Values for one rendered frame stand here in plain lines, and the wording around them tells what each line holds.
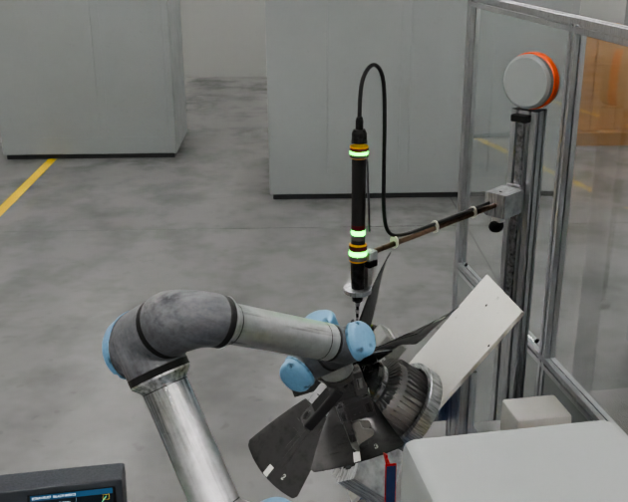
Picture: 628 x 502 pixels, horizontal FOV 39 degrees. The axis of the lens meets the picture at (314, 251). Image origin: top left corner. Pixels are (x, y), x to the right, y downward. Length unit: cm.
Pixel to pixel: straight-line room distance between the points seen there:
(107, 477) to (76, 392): 296
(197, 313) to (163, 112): 781
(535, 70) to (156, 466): 252
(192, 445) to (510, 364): 148
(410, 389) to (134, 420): 239
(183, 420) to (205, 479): 11
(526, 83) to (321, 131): 519
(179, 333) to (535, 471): 135
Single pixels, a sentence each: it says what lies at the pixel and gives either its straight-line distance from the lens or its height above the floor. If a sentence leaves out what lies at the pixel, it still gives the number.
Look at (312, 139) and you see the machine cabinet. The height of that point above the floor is 54.
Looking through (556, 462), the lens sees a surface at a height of 220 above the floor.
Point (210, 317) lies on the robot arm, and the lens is 153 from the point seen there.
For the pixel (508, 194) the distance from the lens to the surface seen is 255.
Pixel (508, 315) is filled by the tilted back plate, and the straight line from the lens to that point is 236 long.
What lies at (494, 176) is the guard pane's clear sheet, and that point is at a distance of 324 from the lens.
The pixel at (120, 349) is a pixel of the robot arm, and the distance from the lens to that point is 162.
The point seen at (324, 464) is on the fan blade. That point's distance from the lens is 212.
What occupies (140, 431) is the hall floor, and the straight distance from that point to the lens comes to 443.
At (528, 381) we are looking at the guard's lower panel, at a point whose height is 86.
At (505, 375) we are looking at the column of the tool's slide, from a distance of 287.
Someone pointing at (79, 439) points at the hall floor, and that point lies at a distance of 444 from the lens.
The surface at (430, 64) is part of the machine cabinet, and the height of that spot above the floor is 118.
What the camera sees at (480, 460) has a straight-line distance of 19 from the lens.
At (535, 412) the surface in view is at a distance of 267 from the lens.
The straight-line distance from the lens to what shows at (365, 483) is 229.
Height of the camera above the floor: 230
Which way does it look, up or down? 20 degrees down
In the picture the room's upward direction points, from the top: straight up
